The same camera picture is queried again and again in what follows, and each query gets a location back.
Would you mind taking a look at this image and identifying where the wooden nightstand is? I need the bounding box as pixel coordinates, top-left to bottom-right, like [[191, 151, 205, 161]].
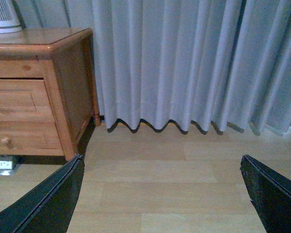
[[0, 28, 100, 160]]

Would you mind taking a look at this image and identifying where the lower wooden drawer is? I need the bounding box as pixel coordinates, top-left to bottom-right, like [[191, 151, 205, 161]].
[[0, 132, 61, 149]]

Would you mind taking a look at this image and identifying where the white slatted air purifier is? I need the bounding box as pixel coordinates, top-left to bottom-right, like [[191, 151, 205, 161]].
[[0, 0, 22, 33]]

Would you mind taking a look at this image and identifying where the wooden drawer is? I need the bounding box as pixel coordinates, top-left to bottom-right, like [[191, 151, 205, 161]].
[[0, 79, 54, 122], [0, 132, 61, 149]]

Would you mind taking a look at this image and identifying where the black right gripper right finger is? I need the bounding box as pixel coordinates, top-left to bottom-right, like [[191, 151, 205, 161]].
[[240, 155, 291, 233]]

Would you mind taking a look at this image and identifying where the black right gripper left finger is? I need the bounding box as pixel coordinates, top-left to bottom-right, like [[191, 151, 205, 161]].
[[0, 154, 85, 233]]

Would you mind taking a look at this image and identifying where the grey curtain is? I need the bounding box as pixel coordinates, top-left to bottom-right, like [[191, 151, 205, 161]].
[[14, 0, 291, 133]]

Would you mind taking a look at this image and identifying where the white floor power outlet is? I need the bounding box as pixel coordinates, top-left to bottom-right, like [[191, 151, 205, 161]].
[[0, 155, 19, 176]]

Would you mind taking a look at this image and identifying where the upper wooden drawer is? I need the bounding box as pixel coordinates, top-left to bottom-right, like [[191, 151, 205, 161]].
[[0, 79, 54, 122]]

